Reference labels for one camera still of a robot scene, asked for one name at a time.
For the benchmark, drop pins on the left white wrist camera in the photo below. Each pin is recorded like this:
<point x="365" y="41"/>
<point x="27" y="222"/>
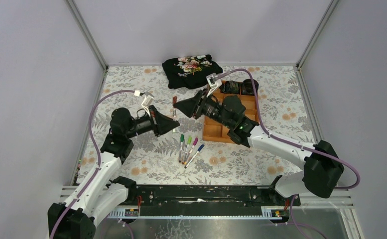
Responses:
<point x="147" y="100"/>

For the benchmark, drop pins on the rolled black belt top middle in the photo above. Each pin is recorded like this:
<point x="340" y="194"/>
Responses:
<point x="231" y="87"/>

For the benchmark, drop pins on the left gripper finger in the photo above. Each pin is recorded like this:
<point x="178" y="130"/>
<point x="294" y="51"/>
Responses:
<point x="165" y="122"/>
<point x="162" y="130"/>

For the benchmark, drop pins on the rolled black belt top right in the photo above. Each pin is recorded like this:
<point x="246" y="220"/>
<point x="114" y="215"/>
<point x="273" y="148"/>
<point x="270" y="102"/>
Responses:
<point x="249" y="87"/>

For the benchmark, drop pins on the white pen light green cap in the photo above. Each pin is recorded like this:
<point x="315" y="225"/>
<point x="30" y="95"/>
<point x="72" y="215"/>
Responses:
<point x="185" y="152"/>

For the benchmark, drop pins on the rolled black belt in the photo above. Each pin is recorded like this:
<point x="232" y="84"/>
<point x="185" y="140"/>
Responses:
<point x="231" y="87"/>
<point x="249" y="87"/>

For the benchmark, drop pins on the floral patterned table mat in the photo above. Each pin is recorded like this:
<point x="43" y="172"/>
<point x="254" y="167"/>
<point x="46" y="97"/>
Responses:
<point x="154" y="160"/>

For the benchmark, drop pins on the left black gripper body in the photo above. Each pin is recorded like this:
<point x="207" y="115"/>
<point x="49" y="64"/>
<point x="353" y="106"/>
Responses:
<point x="156" y="120"/>

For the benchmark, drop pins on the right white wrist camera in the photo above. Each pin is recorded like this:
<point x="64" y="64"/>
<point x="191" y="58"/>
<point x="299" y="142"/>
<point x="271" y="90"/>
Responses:
<point x="214" y="82"/>

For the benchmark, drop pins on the orange wooden compartment tray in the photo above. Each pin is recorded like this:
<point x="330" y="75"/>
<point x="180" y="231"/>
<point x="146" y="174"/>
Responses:
<point x="219" y="132"/>

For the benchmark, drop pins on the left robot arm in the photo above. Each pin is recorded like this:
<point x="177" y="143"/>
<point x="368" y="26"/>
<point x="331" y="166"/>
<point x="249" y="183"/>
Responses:
<point x="90" y="203"/>

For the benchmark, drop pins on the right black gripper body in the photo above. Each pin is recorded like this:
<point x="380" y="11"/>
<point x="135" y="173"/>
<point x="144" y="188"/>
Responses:
<point x="200" y="105"/>

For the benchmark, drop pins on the black floral folded shirt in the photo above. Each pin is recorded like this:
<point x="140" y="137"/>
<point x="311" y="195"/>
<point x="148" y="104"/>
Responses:
<point x="190" y="71"/>

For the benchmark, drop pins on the white pen magenta cap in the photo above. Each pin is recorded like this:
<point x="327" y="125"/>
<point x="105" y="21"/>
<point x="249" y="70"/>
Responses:
<point x="190" y="150"/>

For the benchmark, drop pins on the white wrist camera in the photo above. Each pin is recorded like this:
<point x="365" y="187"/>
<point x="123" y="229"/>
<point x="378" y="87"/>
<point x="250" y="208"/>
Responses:
<point x="214" y="82"/>
<point x="147" y="100"/>

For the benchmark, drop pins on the white pen blue cap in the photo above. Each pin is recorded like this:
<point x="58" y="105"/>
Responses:
<point x="190" y="160"/>

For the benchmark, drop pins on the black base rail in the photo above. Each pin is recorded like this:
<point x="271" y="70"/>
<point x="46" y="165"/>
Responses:
<point x="208" y="201"/>

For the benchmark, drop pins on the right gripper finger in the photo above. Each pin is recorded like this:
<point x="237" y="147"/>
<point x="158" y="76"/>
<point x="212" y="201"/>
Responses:
<point x="191" y="105"/>
<point x="196" y="115"/>

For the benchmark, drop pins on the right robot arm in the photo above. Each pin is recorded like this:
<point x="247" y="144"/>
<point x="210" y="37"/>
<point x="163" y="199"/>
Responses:
<point x="319" y="172"/>

